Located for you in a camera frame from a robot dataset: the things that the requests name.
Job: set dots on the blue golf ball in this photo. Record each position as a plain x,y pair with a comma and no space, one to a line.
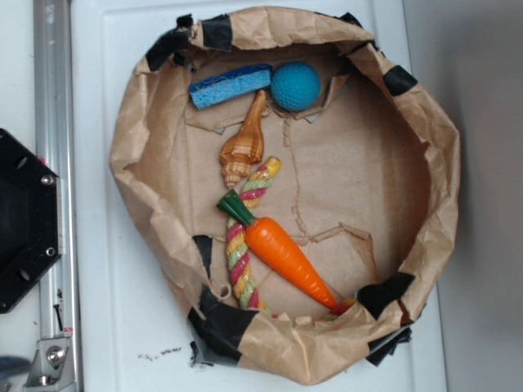
295,86

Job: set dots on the brown paper bin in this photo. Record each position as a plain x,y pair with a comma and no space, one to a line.
368,190

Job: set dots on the orange plastic carrot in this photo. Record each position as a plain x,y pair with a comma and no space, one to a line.
270,243

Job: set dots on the orange striped seashell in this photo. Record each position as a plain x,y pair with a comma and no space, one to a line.
246,147

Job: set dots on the blue sponge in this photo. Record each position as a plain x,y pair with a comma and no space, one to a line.
230,85

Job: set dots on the multicolour rope toy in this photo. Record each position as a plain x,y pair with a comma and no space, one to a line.
257,185

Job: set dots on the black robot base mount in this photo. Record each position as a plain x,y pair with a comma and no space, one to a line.
29,221

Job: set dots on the aluminium frame rail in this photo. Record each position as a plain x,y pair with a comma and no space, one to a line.
58,289

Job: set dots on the metal corner bracket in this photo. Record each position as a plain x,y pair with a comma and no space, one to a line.
52,368

